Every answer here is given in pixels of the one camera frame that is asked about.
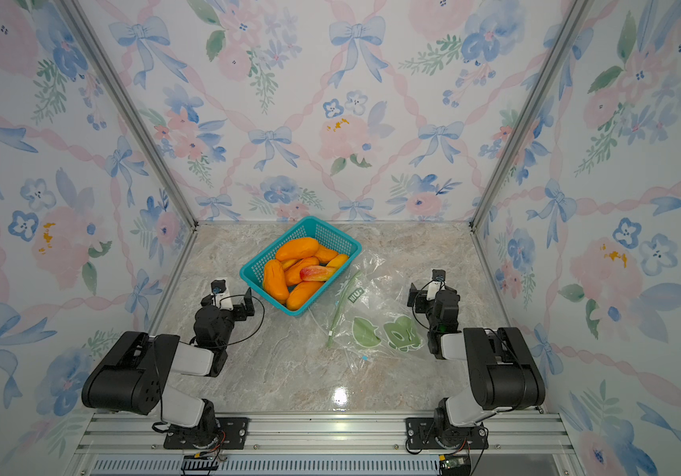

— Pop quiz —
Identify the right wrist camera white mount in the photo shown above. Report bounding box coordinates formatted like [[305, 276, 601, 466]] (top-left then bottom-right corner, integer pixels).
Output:
[[425, 269, 446, 301]]

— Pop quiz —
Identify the orange mango top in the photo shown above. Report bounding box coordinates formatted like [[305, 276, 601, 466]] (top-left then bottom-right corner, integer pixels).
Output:
[[275, 237, 320, 262]]

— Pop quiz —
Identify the aluminium front rail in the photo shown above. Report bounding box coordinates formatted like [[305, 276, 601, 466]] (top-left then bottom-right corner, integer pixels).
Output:
[[65, 411, 584, 475]]

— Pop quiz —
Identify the red yellow mango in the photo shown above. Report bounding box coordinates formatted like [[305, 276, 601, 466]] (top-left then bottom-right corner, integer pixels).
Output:
[[301, 265, 338, 283]]

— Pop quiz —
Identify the clear zip-top bag green print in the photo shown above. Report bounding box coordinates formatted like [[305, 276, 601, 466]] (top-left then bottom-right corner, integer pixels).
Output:
[[309, 250, 430, 363]]

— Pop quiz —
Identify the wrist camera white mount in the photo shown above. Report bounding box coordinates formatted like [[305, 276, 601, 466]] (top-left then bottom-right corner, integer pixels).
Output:
[[211, 278, 233, 311], [425, 269, 446, 301]]

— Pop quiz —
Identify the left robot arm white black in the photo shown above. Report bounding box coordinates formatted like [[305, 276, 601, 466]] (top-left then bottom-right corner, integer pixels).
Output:
[[82, 280, 256, 455]]

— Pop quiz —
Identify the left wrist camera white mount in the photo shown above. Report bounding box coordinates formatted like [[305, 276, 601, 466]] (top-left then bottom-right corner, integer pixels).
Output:
[[211, 278, 233, 311]]

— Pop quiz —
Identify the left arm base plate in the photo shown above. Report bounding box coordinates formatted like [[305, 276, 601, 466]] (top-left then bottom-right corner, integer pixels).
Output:
[[163, 416, 250, 450]]

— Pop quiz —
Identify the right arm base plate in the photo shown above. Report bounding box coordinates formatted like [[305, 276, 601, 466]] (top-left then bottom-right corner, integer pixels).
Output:
[[405, 418, 489, 451]]

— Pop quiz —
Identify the large orange mango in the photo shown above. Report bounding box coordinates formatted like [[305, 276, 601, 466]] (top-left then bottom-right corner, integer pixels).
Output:
[[262, 260, 290, 305]]

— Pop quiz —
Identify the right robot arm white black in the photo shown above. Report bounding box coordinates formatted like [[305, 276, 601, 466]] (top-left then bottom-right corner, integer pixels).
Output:
[[405, 281, 546, 453]]

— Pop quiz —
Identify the orange mango back right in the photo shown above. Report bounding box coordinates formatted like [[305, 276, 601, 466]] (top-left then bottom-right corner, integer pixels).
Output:
[[314, 245, 339, 265]]

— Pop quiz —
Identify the small yellow mango right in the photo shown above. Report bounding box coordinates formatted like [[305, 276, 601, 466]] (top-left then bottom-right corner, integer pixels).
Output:
[[326, 254, 348, 269]]

